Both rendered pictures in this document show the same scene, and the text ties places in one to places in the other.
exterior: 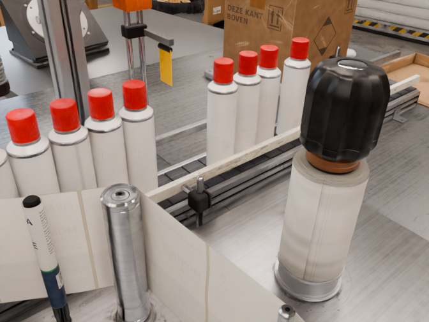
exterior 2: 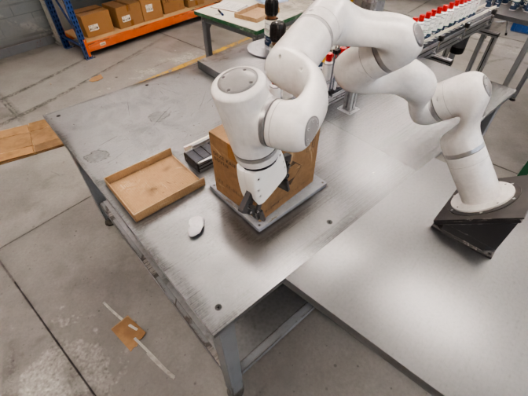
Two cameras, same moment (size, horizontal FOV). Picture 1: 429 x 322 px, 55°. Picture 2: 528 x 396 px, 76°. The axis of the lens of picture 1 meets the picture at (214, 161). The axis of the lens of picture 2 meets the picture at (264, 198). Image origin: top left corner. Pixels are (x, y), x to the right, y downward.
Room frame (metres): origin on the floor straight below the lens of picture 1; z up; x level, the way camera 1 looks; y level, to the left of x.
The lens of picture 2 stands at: (2.19, -0.22, 1.76)
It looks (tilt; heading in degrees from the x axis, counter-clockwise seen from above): 46 degrees down; 179
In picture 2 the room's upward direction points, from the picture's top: straight up
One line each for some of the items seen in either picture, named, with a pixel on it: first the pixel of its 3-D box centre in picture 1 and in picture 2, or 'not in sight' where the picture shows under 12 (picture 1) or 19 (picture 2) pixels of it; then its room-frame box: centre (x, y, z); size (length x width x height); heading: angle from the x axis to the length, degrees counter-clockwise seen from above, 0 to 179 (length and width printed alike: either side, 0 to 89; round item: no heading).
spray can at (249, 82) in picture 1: (244, 108); not in sight; (0.69, -0.05, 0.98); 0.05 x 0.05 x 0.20
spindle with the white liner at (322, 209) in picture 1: (325, 187); (276, 51); (0.39, -0.13, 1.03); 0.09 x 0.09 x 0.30
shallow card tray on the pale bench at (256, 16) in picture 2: not in sight; (257, 12); (-0.95, -0.24, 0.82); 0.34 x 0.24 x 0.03; 144
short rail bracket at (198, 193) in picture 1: (200, 206); not in sight; (0.52, 0.02, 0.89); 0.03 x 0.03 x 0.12; 41
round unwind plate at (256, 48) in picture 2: not in sight; (271, 48); (-0.01, -0.15, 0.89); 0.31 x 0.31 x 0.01
